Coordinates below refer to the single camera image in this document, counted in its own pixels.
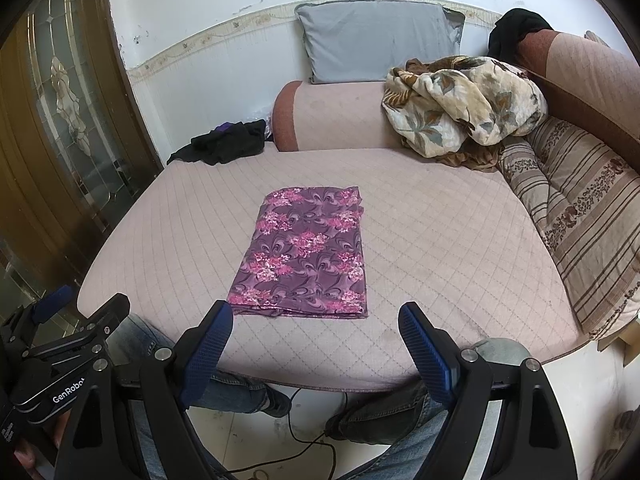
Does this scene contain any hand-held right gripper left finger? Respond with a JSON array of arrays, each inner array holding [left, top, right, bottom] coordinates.
[[55, 300, 236, 480]]

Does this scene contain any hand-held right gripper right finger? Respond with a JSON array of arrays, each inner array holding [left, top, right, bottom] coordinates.
[[397, 301, 586, 480]]

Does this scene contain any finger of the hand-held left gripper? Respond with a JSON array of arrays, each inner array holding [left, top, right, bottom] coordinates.
[[31, 285, 75, 323], [75, 293, 132, 346]]

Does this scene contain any purple floral shirt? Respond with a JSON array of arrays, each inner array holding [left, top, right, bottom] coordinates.
[[226, 186, 370, 318]]

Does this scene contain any person's left hand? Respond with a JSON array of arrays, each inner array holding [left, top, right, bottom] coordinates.
[[15, 410, 68, 480]]

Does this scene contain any person's left leg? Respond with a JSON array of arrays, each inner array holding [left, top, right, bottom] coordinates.
[[107, 312, 293, 480]]

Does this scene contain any person's leg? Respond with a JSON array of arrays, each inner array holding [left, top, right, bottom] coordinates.
[[107, 312, 293, 480], [325, 339, 533, 480]]

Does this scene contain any person's right leg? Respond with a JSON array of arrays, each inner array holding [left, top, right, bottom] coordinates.
[[325, 339, 533, 480]]

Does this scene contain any person's left shoe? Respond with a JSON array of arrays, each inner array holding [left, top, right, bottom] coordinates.
[[260, 385, 294, 419]]

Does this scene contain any person's shoe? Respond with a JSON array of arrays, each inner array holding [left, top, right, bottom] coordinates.
[[325, 410, 364, 442], [260, 385, 294, 419]]

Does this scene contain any pink quilted sofa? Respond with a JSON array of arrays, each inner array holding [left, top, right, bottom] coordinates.
[[77, 30, 640, 393]]

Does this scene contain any person's right shoe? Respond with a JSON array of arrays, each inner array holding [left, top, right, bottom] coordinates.
[[325, 410, 364, 442]]

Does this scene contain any wooden door with glass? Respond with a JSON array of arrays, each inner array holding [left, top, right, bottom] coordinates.
[[0, 0, 161, 321]]

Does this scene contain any black crumpled garment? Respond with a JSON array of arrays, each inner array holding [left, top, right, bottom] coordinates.
[[167, 119, 267, 166]]

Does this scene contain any striped brown cushion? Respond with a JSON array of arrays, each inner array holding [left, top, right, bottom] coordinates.
[[497, 116, 640, 338]]

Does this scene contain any beige floral blanket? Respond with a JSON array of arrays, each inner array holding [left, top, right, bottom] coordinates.
[[381, 55, 549, 173]]

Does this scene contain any pink sofa armrest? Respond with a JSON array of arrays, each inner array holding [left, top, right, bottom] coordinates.
[[272, 80, 401, 153]]

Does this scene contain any grey pillow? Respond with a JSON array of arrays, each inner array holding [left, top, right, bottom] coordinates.
[[294, 1, 466, 85]]

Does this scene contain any black cloth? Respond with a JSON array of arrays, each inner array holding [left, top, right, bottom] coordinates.
[[487, 8, 553, 61]]

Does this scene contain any black cable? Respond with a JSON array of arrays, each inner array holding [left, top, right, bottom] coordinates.
[[220, 387, 351, 480]]

